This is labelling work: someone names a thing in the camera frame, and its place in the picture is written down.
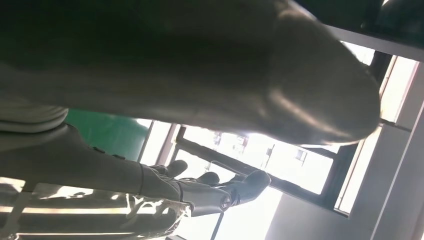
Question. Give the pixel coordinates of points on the black window frame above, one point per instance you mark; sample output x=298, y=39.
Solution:
x=341, y=175

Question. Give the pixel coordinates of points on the green conveyor belt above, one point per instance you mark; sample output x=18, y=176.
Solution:
x=109, y=136

